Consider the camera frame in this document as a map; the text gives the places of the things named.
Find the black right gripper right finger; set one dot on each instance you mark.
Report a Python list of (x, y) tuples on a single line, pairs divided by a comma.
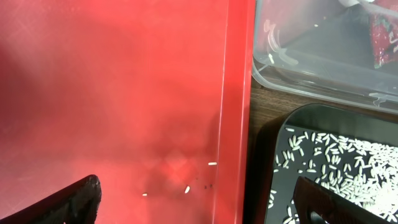
[(316, 204)]

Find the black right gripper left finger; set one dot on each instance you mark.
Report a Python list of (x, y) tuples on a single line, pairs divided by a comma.
[(77, 203)]

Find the red snack wrapper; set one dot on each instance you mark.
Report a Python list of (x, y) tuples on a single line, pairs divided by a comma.
[(383, 29)]

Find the white tissue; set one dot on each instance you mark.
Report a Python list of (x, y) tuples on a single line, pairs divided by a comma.
[(349, 3)]

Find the spilled rice and leftovers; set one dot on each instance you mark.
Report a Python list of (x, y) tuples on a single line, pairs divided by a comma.
[(363, 172)]

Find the black tray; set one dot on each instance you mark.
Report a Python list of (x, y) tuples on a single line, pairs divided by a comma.
[(314, 117)]

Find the red plastic tray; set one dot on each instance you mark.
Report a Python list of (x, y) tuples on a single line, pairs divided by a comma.
[(150, 96)]

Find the clear plastic bin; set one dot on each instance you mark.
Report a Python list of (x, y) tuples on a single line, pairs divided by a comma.
[(321, 49)]

